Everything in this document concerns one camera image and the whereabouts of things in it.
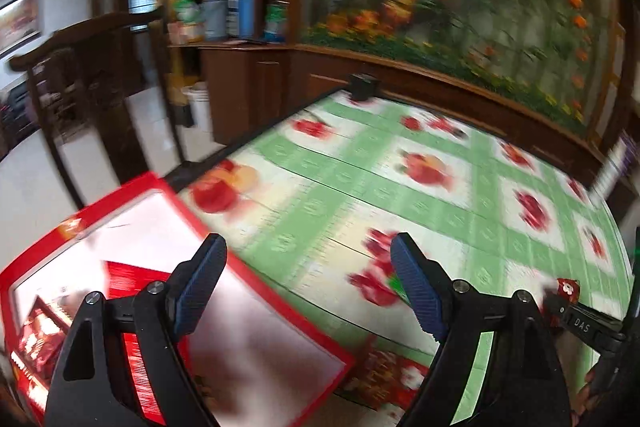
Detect dark wooden chair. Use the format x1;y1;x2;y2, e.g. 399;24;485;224
9;8;192;210

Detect white bucket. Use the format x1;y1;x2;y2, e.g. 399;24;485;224
182;82;212;133

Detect small black box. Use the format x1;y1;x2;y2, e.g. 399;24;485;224
348;74;380;103

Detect white spray bottle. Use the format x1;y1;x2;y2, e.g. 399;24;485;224
589;131;636;204

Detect plain red snack packet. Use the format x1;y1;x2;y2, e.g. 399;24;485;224
104;261;169;426

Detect dark brown snack packet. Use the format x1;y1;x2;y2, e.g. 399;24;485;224
17;296;75;387

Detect green foil snack packet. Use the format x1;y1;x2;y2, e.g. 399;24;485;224
387;274;409;305

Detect blue containers on cabinet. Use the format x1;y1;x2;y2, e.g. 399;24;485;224
202;0;255;41

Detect framed wall picture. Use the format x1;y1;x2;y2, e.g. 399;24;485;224
0;0;40;56

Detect red flower snack packet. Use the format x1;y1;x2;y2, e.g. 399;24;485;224
544;277;580;327

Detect green fruit pattern tablecloth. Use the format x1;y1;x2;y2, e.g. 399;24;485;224
177;89;637;425

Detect person's right hand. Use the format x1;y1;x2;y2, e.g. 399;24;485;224
572;367;600;427

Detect red box white inside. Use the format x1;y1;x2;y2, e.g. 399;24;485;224
1;174;354;426

